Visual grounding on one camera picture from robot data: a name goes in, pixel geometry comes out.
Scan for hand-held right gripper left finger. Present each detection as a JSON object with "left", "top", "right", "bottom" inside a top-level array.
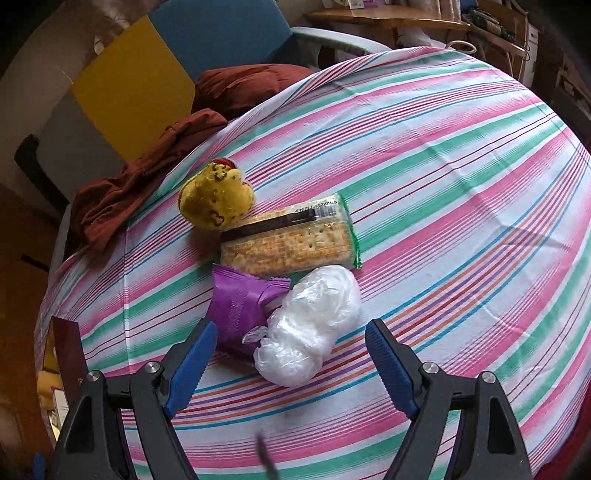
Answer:
[{"left": 54, "top": 319, "right": 219, "bottom": 480}]

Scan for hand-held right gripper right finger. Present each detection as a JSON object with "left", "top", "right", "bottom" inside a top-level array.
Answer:
[{"left": 365, "top": 318, "right": 533, "bottom": 480}]

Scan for purple snack packet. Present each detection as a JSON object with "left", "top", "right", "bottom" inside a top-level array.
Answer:
[{"left": 205, "top": 263, "right": 293, "bottom": 360}]

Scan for white plastic bag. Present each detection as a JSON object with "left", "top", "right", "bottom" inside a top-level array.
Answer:
[{"left": 242, "top": 264, "right": 363, "bottom": 387}]

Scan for gold metal tray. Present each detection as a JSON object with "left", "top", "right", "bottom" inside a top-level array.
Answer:
[{"left": 37, "top": 316, "right": 89, "bottom": 432}]

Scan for cracker packet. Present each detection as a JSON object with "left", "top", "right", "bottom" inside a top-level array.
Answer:
[{"left": 219, "top": 191, "right": 363, "bottom": 280}]

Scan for striped tablecloth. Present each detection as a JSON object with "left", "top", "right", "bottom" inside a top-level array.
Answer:
[{"left": 34, "top": 46, "right": 591, "bottom": 480}]

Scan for yellow muffin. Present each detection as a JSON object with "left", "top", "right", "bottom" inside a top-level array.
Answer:
[{"left": 178, "top": 158, "right": 256, "bottom": 232}]

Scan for maroon cloth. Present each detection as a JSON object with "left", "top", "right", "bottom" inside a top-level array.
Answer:
[{"left": 70, "top": 65, "right": 312, "bottom": 252}]

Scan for yellow chair back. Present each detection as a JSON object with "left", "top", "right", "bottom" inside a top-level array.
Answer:
[{"left": 70, "top": 14, "right": 197, "bottom": 161}]

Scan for wooden shelf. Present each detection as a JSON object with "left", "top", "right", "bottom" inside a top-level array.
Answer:
[{"left": 304, "top": 0, "right": 529, "bottom": 58}]

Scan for white cable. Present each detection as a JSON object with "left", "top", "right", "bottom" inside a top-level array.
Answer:
[{"left": 444, "top": 39, "right": 528, "bottom": 83}]

